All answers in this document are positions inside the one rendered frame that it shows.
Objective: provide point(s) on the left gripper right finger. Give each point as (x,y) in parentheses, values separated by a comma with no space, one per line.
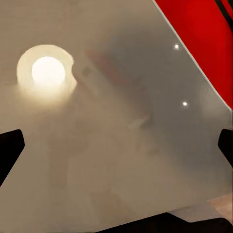
(225,143)

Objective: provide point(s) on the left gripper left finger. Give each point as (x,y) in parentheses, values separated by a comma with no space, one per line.
(11,146)

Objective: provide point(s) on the coffee table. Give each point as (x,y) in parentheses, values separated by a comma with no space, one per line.
(119,123)

